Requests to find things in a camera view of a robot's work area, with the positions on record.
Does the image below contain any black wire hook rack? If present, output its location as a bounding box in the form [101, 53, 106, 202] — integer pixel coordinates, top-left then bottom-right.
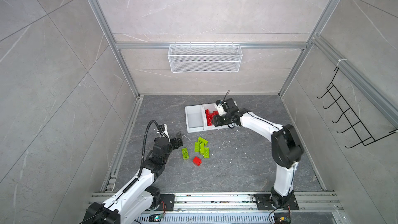
[317, 67, 398, 149]

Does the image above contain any black corrugated cable hose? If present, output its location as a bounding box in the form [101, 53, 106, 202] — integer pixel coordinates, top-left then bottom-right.
[136, 119, 163, 178]

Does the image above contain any white wire mesh basket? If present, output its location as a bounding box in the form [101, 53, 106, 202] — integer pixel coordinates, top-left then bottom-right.
[167, 44, 243, 73]

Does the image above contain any red small lego brick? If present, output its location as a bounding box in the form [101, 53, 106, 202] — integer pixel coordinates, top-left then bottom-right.
[193, 157, 202, 166]

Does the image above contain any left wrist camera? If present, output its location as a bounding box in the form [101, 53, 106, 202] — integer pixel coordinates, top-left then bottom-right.
[158, 124, 170, 139]

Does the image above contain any red arch lego piece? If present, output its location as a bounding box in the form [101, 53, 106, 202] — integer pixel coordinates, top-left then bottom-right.
[205, 109, 219, 126]

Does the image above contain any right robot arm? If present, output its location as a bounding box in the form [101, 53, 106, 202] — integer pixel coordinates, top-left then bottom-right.
[211, 98, 304, 208]

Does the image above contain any white three-compartment bin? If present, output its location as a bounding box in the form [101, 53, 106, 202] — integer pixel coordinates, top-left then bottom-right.
[185, 103, 229, 133]

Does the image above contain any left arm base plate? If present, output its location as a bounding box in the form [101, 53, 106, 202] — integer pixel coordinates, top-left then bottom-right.
[149, 194, 175, 212]

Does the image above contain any green lego brick cluster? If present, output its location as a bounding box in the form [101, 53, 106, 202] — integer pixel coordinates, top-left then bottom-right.
[194, 137, 210, 158]

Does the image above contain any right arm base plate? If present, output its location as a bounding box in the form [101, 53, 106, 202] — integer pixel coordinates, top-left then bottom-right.
[251, 194, 299, 211]

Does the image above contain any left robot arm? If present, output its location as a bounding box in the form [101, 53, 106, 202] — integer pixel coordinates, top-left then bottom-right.
[82, 132, 183, 224]

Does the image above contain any aluminium rail frame front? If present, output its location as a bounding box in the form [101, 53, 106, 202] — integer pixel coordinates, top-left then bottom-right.
[86, 191, 346, 224]

